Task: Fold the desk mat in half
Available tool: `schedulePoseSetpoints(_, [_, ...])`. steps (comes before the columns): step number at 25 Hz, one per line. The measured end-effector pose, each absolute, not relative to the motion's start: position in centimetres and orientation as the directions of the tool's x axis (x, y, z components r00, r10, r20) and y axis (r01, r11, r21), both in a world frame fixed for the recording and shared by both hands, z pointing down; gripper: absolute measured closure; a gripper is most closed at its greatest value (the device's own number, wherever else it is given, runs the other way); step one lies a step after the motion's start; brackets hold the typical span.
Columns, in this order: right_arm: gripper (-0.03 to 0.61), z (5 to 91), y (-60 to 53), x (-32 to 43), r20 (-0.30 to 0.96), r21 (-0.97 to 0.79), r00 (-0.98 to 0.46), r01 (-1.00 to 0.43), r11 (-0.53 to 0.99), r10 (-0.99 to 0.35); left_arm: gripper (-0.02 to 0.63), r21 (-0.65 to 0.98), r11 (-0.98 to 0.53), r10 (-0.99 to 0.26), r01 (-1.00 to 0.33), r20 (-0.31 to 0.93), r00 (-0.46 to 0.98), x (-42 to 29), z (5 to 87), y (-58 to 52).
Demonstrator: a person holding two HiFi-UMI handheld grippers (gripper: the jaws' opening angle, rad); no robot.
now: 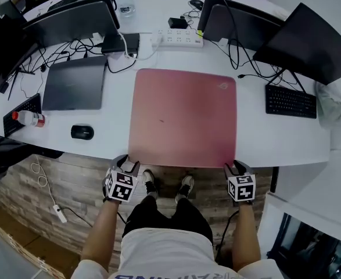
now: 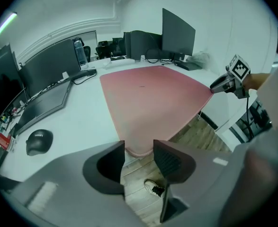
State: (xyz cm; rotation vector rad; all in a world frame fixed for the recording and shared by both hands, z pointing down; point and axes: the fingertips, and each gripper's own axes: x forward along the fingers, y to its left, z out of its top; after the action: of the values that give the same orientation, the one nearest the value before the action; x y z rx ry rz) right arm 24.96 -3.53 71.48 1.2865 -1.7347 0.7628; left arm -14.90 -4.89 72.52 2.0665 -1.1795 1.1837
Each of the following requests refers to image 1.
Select translucent plastic bag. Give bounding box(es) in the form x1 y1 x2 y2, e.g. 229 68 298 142
315 81 341 129

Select open dark laptop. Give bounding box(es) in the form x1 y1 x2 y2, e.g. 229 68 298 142
0 0 27 20

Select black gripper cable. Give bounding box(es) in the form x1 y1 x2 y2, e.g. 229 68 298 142
214 209 241 262

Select person's shoe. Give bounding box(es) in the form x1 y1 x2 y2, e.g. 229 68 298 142
175 174 195 203
142 169 160 199

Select thick white power cable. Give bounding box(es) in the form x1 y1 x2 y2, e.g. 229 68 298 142
117 31 161 61

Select person's black trousers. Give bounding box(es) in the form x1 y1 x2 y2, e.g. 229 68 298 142
121 184 215 244

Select person's right forearm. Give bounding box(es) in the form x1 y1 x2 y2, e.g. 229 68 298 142
230 203 261 273

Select black desk leg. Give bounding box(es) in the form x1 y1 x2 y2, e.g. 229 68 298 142
270 166 280 194

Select person's left shoe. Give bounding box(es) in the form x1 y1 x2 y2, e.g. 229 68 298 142
142 169 160 199

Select grey-backed monitor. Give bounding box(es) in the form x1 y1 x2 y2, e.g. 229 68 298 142
21 0 121 49
196 0 288 52

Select red-capped plastic bottle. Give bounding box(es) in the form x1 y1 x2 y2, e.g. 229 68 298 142
11 110 46 128

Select black power adapter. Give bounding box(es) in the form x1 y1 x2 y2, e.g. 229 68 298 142
167 16 189 30

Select tangled black cables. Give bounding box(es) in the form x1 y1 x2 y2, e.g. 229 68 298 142
19 38 107 76

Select person's white shirt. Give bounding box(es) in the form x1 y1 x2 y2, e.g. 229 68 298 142
70 227 285 279

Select thin white cable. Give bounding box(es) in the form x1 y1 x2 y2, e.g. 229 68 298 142
30 155 58 206

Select person's left forearm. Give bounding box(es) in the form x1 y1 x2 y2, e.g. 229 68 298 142
79 198 122 273

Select person's right shoe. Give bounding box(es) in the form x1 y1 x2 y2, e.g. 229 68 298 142
175 174 195 203

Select long black monitor cable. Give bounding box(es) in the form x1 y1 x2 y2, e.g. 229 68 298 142
209 0 248 70

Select small white power strip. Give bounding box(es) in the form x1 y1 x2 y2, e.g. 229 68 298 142
52 204 68 224

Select black docking box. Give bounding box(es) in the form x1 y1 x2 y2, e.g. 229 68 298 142
100 33 141 55

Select pink mouse pad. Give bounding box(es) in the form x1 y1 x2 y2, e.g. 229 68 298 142
127 67 238 169

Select large white power strip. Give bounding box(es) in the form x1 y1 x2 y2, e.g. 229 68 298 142
150 28 204 49

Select grey closed laptop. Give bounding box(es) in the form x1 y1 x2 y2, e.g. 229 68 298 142
41 55 109 112

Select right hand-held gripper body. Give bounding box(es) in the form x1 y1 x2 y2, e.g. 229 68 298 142
227 173 257 206

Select black USB cable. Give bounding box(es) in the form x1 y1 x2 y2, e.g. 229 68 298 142
237 73 271 80

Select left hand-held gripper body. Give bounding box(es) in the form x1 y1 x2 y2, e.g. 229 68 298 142
101 166 140 205

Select black monitor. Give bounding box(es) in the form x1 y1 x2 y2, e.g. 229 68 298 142
0 12 40 101
252 2 341 87

